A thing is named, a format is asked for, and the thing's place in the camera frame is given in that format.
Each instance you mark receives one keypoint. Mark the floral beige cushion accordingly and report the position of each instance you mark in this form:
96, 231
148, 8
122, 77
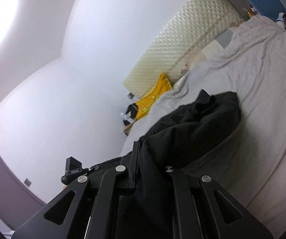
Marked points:
185, 68

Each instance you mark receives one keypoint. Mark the grey wall socket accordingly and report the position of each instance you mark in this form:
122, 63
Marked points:
130, 95

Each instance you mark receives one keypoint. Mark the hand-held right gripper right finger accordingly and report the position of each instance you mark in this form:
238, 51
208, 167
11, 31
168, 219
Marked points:
177, 191

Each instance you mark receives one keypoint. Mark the wooden nightstand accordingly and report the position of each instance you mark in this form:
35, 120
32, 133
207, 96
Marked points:
127, 130

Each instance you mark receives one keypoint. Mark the row of cosmetic bottles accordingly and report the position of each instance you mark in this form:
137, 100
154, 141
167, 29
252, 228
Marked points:
249, 11

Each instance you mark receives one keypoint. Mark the grey duvet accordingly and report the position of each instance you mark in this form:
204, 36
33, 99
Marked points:
220, 74

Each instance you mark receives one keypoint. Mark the white dotted bed sheet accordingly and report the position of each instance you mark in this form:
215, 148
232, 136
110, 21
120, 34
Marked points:
270, 119

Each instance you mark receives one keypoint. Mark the dark grey door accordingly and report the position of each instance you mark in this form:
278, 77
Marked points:
5, 191

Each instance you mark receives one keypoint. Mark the grey light switch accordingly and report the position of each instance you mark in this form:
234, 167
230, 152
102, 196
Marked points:
27, 182

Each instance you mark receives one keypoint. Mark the black bag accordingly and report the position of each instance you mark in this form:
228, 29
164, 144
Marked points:
131, 109

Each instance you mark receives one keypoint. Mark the patchwork pastel pillow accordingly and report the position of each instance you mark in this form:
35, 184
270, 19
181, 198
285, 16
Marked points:
220, 39

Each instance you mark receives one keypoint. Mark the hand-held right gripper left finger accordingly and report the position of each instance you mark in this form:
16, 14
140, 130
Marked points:
134, 166

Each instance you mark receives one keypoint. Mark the yellow crown pillow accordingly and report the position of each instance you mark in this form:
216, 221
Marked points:
155, 94

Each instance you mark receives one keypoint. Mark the cream quilted headboard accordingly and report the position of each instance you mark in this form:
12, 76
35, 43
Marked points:
182, 34

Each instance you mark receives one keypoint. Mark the black puffer jacket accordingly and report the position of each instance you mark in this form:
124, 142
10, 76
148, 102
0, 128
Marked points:
195, 134

